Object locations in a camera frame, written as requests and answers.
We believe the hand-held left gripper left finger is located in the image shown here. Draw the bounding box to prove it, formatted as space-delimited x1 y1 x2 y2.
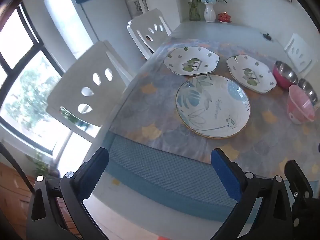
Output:
26 147 110 240

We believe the scallop-patterned tablecloth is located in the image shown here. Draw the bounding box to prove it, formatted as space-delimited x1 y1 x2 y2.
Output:
109 39 320 180

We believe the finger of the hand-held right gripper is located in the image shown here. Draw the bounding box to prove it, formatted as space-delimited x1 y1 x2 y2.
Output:
284 159 320 240

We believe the white refrigerator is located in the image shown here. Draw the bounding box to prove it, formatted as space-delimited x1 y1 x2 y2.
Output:
44 0 148 62

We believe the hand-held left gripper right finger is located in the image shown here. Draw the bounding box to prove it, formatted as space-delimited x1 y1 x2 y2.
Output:
211 148 293 240

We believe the pink steel bowl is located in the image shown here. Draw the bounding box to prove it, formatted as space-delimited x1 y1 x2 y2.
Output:
272 60 299 90

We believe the hexagonal white tree-print plate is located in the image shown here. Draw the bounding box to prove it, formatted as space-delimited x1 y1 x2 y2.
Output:
226 54 277 94
163 46 220 77

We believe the pink ceramic bowl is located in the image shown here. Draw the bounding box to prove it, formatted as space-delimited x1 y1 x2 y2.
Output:
286 84 315 125

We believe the red lidded tea cup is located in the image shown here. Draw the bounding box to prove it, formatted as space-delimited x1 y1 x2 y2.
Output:
217 12 232 23

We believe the clear glass vase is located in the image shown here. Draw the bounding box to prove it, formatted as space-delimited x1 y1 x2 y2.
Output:
189 1 201 22

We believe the potted green plant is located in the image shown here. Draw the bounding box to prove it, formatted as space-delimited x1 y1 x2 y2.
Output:
25 152 60 178

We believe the round leaf-print plate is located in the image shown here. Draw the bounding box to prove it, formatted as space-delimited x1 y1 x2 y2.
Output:
175 74 251 139

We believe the black framed window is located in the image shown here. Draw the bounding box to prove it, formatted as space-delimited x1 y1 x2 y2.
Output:
0 2 100 155

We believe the blue steel bowl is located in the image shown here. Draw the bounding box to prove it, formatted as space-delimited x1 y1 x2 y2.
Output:
297 78 318 105

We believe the white ribbed vase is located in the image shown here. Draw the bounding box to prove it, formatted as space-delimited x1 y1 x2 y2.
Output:
204 3 216 23

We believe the white cutout dining chair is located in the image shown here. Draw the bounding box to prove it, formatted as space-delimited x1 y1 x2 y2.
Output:
284 33 314 74
127 8 172 60
46 40 134 138

